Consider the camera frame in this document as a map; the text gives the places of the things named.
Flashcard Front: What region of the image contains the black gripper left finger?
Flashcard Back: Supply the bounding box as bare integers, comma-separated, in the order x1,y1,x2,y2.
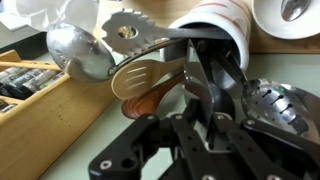
88,99,211,180

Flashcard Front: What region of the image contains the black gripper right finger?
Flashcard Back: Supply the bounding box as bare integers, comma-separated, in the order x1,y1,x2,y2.
199,112,320,180

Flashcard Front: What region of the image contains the wooden slotted spatula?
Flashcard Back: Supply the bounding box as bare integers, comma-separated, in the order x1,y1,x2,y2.
111,58,185,100

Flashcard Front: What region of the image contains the white utensil bucket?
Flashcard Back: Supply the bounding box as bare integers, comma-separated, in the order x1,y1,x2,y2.
169,0,251,71

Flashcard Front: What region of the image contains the silver slotted spoon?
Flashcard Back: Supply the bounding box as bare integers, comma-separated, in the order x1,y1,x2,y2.
217,51,320,143

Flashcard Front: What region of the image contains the lower wooden spice rack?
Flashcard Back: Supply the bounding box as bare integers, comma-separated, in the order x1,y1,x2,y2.
0,49,118,180

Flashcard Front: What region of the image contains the silver ladle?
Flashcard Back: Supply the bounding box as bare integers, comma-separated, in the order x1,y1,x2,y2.
46,23,179,83

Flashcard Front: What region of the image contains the silver pasta server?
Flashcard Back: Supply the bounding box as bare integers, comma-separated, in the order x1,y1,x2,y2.
102,9,231,56

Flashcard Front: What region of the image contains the small white bowl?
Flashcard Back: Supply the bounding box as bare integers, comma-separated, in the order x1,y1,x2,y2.
251,0,320,40

